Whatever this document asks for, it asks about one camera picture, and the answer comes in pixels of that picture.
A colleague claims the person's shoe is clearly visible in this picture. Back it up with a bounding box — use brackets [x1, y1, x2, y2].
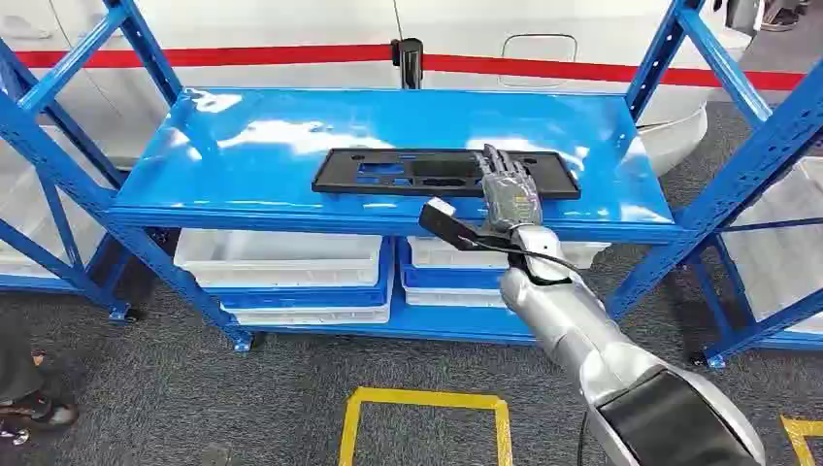
[761, 0, 807, 32]
[0, 392, 80, 432]
[0, 420, 31, 447]

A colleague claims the blue steel shelf rack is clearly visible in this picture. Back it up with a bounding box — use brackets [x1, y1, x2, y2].
[675, 0, 823, 371]
[0, 0, 823, 353]
[0, 38, 133, 323]

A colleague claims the red barrier belt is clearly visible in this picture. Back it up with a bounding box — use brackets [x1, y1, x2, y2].
[13, 43, 808, 91]

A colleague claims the black plastic panel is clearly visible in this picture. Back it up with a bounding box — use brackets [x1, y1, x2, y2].
[312, 148, 582, 201]

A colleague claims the white car body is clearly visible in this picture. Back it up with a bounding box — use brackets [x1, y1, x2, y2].
[0, 0, 753, 178]

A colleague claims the translucent plastic bin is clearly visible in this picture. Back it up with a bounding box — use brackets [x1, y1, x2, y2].
[719, 157, 823, 336]
[0, 128, 108, 281]

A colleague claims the white plastic bin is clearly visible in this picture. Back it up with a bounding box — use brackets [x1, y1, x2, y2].
[221, 302, 391, 326]
[403, 287, 510, 309]
[173, 229, 383, 288]
[407, 236, 612, 270]

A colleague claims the black barrier post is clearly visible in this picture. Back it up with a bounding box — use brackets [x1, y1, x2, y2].
[390, 37, 426, 90]

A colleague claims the person's leg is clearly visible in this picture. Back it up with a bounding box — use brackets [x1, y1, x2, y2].
[0, 315, 47, 403]

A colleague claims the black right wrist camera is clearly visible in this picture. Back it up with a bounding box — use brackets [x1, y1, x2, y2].
[418, 197, 515, 253]

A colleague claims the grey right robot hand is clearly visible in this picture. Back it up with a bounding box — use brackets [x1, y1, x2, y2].
[474, 143, 544, 233]

